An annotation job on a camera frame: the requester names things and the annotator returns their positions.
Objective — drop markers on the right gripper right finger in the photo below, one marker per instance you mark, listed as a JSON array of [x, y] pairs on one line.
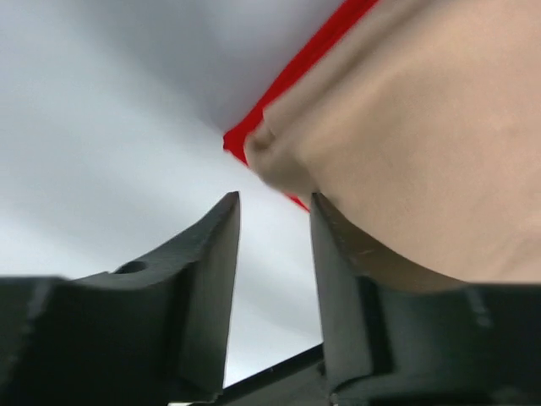
[[395, 333]]

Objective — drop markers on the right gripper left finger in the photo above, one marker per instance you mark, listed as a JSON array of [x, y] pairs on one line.
[[153, 332]]

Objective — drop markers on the beige t shirt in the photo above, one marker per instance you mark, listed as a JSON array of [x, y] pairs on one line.
[[422, 127]]

